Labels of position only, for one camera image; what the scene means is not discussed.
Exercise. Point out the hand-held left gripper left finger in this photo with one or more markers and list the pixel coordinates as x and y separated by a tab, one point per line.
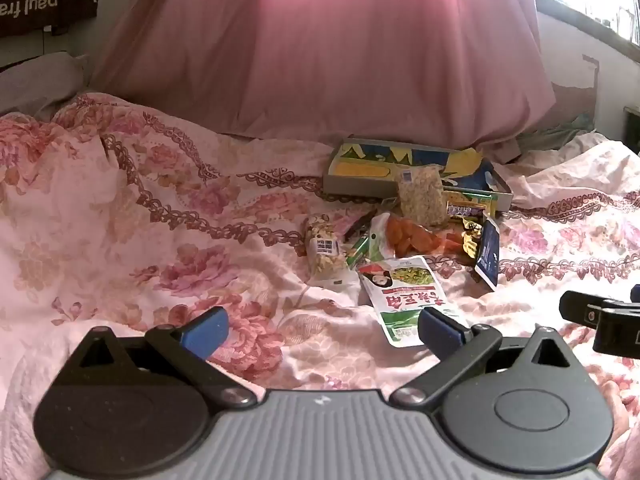
205	330

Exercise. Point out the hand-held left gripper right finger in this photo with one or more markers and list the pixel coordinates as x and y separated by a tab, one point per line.
440	332

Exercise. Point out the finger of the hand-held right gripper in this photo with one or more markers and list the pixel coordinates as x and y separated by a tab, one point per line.
582	310
636	292

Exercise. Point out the green white pouch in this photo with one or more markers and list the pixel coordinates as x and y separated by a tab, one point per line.
400	290

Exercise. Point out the dark blue sachet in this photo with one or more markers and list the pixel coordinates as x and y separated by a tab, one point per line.
487	255

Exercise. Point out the gold candy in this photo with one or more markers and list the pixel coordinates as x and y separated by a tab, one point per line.
471	245

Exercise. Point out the orange snack packet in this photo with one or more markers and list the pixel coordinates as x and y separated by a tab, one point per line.
405	237

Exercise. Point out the green stick packet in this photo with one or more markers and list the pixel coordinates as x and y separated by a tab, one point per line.
357	252

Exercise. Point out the yellow green bar packet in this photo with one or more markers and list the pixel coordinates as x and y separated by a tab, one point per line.
467	208

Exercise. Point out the clear nut packet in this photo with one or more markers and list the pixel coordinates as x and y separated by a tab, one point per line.
325	265

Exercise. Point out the dark brown snack packet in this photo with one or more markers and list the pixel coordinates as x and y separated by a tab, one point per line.
357	225

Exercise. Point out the noodle cake packet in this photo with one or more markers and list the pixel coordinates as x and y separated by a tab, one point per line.
422	197

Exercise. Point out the blue yellow printed box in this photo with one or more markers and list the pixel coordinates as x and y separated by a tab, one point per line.
370	170

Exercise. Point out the pink floral blanket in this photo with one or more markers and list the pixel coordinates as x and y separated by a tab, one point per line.
150	235

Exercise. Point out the dark wooden furniture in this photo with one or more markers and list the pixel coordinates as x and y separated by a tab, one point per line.
632	130

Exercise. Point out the grey green cloth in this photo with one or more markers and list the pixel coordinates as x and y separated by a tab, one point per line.
565	132

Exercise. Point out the pink curtain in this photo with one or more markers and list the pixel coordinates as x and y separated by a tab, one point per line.
350	60

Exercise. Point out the grey pillow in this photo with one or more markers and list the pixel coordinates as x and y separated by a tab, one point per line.
40	85

